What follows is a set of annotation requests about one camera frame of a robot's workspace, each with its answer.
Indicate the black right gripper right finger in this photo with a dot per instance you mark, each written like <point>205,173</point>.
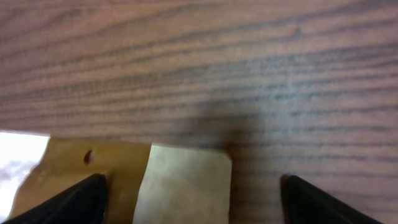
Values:
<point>304,203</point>

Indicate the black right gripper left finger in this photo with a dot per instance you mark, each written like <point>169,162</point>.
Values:
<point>82,203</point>

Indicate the brown snack pouch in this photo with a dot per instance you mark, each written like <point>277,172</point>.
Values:
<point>147,182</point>

